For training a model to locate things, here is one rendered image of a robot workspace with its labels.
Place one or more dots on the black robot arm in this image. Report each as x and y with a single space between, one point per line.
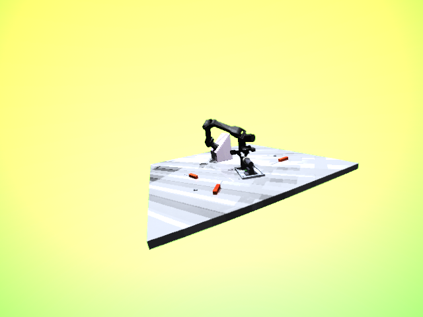
235 131

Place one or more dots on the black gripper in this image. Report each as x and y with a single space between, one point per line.
234 152

